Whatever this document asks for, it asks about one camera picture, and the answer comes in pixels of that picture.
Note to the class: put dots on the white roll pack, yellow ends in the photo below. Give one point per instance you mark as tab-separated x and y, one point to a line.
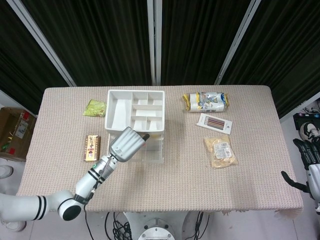
206	102

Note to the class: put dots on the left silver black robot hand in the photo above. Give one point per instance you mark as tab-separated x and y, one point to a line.
125	146

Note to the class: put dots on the grey metal frame pole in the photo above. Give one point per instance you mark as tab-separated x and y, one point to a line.
154	42
42	42
237	42

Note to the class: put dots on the black white shoe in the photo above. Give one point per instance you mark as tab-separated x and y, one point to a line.
310	130

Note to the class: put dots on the green snack bag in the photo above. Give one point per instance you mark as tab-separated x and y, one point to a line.
94	108

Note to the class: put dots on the black curtain panel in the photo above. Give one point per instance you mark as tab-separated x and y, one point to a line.
100	42
287	55
20	62
200	42

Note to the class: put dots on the white plastic compartment organizer box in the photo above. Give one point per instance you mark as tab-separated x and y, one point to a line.
122	112

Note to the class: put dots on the brown cardboard box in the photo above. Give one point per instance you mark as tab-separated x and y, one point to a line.
15	132

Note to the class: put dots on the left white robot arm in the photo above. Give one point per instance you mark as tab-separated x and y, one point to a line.
57	202

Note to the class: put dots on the beige woven tablecloth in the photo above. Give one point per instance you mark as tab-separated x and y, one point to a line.
175	180

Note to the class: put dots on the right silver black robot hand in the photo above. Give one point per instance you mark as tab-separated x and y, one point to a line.
315	177

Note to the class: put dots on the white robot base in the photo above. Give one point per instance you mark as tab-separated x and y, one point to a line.
156	227

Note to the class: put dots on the white pencil box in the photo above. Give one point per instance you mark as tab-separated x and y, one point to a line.
215	123

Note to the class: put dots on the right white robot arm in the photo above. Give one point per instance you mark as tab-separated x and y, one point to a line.
318	206

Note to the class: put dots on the black electronic device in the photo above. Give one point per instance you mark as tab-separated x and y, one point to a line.
300	117

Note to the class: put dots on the gold chocolate bar box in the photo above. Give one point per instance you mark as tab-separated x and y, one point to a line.
92	147

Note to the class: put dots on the clear bag of beige snacks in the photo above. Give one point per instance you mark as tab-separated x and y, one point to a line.
221	151

